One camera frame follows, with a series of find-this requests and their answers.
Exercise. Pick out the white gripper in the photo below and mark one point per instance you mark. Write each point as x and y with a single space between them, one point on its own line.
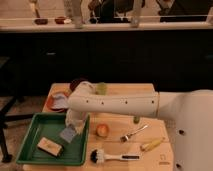
76 119

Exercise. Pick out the blue sponge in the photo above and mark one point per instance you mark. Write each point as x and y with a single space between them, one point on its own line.
68 134

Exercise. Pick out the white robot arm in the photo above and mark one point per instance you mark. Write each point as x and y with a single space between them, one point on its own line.
191 111

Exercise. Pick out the green plastic tray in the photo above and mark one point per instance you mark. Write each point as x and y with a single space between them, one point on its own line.
50 125

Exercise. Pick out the wooden block in tray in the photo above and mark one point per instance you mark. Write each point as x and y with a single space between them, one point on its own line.
50 146

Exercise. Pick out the white cloth on plate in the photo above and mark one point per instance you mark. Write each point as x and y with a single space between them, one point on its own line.
60 101

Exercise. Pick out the orange peach fruit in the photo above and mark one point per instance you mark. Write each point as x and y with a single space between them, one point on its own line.
102 130

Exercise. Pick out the dark red bowl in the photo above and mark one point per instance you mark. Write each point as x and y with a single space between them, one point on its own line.
74 83

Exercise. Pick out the green translucent cup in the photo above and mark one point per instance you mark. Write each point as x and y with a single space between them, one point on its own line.
101 88

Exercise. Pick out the silver fork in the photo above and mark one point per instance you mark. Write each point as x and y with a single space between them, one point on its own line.
129 135

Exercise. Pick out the green chili pepper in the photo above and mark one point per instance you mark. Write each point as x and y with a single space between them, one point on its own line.
136 120

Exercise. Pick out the red bowl on counter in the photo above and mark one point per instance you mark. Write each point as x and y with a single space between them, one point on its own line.
60 20

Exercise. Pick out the dark bowl on counter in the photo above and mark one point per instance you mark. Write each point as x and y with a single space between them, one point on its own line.
41 21

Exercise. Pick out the dish brush white handle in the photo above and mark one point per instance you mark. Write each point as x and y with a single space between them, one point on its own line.
100 156

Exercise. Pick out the black chair frame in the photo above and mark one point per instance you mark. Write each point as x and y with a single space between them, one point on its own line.
4 118

